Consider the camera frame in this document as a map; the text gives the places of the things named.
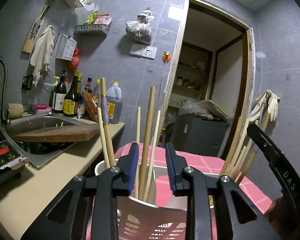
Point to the bunch of wooden chopsticks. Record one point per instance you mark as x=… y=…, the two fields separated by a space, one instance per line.
x=148 y=120

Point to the brown packet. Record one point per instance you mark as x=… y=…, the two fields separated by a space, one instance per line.
x=90 y=107

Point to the wooden storage shelves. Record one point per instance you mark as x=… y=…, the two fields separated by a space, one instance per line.
x=190 y=80

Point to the white perforated wall holder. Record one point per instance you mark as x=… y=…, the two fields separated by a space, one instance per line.
x=66 y=47

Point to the dark bottle red cap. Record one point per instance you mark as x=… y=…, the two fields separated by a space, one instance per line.
x=88 y=86

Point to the colourful seasoning packets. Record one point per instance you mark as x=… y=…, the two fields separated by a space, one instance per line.
x=100 y=17

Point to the dark bottle yellow label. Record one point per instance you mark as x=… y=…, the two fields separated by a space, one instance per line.
x=71 y=100

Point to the orange wall hook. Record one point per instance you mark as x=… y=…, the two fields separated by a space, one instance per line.
x=166 y=56

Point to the white hanging towel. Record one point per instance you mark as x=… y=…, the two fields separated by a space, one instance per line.
x=42 y=52

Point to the pink soap dish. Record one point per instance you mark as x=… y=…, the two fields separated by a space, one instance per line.
x=43 y=108

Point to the hanging clear plastic bag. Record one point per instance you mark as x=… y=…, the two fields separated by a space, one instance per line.
x=140 y=28

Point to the black induction cooker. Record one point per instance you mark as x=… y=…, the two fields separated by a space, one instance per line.
x=5 y=160

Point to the wooden knife rack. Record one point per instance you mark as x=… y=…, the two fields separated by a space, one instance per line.
x=33 y=35

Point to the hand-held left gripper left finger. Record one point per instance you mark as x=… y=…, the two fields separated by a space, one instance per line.
x=133 y=170

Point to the mesh strainer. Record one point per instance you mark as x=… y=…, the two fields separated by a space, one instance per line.
x=48 y=81

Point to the wooden cutting board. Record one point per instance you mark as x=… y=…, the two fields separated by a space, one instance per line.
x=57 y=133

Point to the clear bottle yellow cap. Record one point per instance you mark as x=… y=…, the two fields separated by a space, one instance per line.
x=96 y=91

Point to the grey cabinet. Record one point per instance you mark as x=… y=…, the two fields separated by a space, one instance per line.
x=197 y=135

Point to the flat beige cushion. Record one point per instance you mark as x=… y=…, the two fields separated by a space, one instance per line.
x=218 y=110

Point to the beige kitchen counter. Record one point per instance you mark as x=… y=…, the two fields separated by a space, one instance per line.
x=52 y=185

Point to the white utensil basket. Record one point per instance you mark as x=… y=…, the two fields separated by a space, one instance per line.
x=152 y=220

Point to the pink checked tablecloth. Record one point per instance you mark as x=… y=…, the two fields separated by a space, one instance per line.
x=202 y=165

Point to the red plastic bag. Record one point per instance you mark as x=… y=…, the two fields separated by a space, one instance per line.
x=75 y=60

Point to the steel wool scourer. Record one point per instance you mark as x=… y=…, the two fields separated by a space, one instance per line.
x=31 y=108

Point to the white wall socket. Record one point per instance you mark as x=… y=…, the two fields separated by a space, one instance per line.
x=150 y=52

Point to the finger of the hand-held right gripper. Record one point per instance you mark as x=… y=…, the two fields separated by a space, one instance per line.
x=262 y=142

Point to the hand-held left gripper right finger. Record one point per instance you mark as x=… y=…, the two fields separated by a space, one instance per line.
x=171 y=170

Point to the wooden door frame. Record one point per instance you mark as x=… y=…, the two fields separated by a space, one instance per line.
x=248 y=67

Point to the beige sponge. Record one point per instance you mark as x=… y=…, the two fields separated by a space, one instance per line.
x=15 y=110

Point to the grey wall shelf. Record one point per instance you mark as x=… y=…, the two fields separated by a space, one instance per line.
x=91 y=31

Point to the white rubber gloves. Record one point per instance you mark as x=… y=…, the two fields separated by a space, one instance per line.
x=272 y=105

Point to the steel sink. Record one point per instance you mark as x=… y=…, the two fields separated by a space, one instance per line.
x=40 y=122

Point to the person's right hand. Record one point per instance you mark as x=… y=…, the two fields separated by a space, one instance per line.
x=277 y=215

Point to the grey curved faucet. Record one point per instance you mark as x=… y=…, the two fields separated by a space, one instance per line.
x=3 y=80

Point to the large oil jug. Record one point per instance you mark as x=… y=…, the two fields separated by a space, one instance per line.
x=113 y=105

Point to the dark bottle white label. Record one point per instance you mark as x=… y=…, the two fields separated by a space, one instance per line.
x=59 y=97

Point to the crumpled clear plastic bag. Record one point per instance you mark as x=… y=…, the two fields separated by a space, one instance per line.
x=195 y=110

